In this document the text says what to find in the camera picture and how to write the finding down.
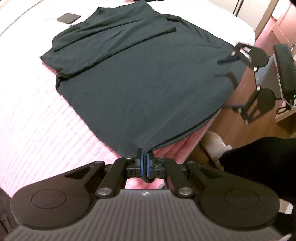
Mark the pink ribbed bed blanket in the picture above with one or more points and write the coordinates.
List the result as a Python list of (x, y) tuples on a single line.
[(41, 134)]

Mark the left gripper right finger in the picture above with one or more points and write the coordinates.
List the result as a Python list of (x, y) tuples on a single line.
[(168, 170)]

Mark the grey slipper foot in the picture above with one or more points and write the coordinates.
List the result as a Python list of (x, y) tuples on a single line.
[(214, 145)]

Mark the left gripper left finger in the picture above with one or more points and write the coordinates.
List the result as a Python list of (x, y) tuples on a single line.
[(119, 172)]

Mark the black trouser leg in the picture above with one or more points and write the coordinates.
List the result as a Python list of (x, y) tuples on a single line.
[(269, 161)]

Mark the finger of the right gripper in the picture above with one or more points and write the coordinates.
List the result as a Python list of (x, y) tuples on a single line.
[(231, 77), (228, 59)]

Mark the black smartphone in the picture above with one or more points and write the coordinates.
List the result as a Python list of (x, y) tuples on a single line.
[(68, 18)]

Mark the dark green long-sleeve sweater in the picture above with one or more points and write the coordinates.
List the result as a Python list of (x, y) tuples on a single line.
[(141, 79)]

